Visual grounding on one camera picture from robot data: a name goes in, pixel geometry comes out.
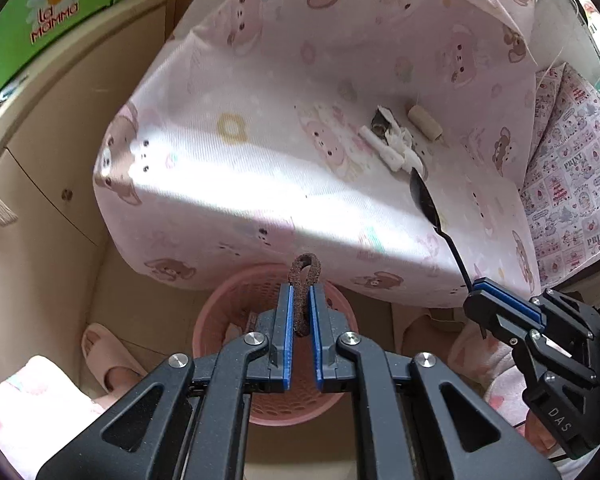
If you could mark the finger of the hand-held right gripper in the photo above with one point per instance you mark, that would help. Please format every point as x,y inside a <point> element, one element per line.
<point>510,299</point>
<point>495,315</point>

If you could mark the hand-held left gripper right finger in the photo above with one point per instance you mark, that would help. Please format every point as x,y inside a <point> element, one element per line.
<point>317,360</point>

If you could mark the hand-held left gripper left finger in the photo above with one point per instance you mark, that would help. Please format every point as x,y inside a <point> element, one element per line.
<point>289,340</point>

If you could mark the pink plastic basket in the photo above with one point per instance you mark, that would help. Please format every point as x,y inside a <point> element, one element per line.
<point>215,320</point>

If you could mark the black plastic spoon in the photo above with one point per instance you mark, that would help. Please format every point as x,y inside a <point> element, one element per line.
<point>422,200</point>

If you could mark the white paper piece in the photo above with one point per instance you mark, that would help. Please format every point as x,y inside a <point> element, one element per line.
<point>394,161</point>
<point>369,137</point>

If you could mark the white paper scrap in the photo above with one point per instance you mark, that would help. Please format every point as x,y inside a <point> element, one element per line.
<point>401,136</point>

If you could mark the beige thread spool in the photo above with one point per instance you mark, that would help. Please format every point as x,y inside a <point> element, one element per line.
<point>422,122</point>

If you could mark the small foil wrapper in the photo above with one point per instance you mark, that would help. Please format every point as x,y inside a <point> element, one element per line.
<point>380,122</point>

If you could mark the person's right leg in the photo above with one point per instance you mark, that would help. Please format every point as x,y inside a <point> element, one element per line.
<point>495,385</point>

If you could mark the person's leg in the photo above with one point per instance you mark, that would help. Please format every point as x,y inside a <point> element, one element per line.
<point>495,385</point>
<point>30,400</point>

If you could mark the pink printed quilt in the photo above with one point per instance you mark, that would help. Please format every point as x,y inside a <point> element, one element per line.
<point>570,185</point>

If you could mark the pink slipper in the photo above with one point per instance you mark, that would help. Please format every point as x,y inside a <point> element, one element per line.
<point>107,355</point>

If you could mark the pink bear printed chair cover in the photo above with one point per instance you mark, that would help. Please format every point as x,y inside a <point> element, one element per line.
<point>280,110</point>

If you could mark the person's left leg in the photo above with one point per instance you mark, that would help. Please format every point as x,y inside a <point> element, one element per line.
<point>30,400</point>

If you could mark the cream shelf cabinet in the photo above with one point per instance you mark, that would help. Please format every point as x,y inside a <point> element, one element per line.
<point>45,160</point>

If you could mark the green storage box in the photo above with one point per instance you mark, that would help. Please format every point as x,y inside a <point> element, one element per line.
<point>10,20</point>

